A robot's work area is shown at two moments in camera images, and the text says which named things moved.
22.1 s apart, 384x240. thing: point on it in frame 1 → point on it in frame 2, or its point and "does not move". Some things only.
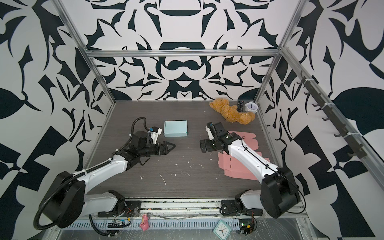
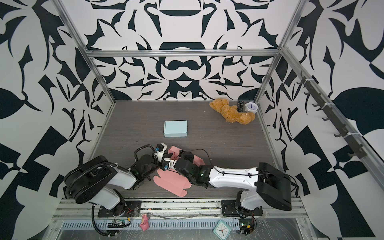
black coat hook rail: x=356 y=150 does not move
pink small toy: x=145 y=223 does not move
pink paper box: x=235 y=168 → x=171 y=180
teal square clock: x=222 y=230 does not move
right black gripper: x=208 y=143 → x=186 y=154
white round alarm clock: x=251 y=107 does not move
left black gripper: x=164 y=148 → x=151 y=158
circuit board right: x=246 y=226 does not move
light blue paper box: x=175 y=128 does not move
